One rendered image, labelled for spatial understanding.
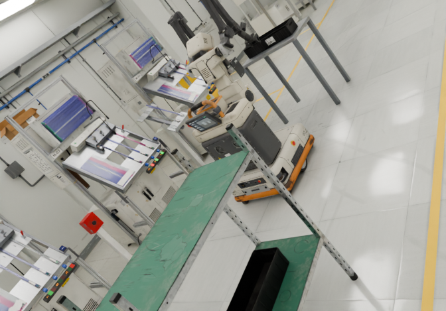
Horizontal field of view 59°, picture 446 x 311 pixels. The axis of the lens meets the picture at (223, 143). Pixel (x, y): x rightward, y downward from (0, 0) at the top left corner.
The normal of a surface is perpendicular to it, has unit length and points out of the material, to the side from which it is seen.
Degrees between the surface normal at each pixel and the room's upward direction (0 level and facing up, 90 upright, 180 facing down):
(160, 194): 90
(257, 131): 90
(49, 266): 47
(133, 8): 90
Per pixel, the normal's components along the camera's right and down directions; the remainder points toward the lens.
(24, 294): 0.07, -0.70
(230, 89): -0.52, 0.54
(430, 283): -0.62, -0.72
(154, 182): 0.67, -0.28
